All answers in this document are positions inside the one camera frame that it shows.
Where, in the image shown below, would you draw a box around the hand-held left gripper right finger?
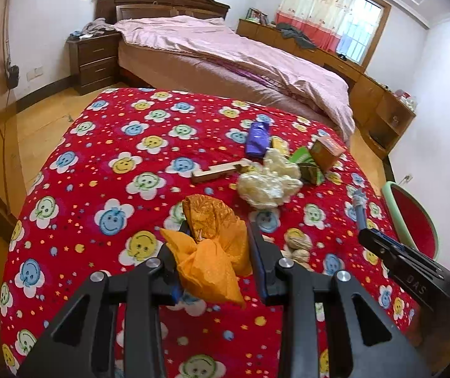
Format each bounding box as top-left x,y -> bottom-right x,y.
246,220 -> 434,378

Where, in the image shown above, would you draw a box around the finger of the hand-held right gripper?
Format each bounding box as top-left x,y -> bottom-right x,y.
358,228 -> 407,269

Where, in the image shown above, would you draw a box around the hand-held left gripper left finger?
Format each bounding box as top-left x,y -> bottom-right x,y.
16,220 -> 190,378

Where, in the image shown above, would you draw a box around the blue toothbrush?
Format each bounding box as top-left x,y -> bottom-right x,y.
352,188 -> 368,230

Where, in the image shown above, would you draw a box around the orange plastic bag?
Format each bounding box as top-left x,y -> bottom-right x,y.
160,195 -> 254,310

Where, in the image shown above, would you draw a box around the red bin with green rim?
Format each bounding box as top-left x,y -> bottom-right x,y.
381,181 -> 440,262

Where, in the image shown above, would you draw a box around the purple packet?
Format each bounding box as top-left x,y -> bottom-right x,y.
245,121 -> 272,158

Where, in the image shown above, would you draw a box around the crumpled white plastic bag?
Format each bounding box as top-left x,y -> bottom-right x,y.
236,147 -> 303,209

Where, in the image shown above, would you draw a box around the wooden block piece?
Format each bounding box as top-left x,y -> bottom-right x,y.
191,157 -> 252,184

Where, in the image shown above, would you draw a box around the green leaf wrapper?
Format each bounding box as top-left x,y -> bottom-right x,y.
290,147 -> 325,186

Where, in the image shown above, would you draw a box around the brown cardboard box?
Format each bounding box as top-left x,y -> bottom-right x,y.
308,136 -> 347,173

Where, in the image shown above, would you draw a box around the red smiley flower blanket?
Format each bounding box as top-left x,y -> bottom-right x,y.
0,87 -> 426,378

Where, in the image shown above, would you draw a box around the small yellow packet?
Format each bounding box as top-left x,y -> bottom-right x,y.
270,136 -> 290,156

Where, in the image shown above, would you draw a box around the wooden corner shelf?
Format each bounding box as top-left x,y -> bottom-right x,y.
349,73 -> 418,160

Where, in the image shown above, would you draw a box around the dark wooden nightstand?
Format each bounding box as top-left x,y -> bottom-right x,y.
66,31 -> 121,96

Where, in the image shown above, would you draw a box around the barred window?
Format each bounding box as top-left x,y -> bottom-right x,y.
337,0 -> 391,67

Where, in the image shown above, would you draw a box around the dark grey clothes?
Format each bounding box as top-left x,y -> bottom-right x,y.
276,22 -> 318,50

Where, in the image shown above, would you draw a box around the small standing photo frames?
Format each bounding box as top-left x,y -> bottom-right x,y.
247,7 -> 269,26

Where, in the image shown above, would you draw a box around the black power adapter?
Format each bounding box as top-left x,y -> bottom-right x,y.
5,64 -> 21,88

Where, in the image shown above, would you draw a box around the floral curtain with red hem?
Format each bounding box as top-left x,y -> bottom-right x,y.
274,0 -> 360,54

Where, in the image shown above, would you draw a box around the pile of light clothes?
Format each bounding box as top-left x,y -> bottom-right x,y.
70,18 -> 115,40

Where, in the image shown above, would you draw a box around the dark wooden bed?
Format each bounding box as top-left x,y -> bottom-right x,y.
94,0 -> 356,142

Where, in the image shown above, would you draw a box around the black hanging cable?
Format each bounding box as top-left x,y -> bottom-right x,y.
0,0 -> 23,245

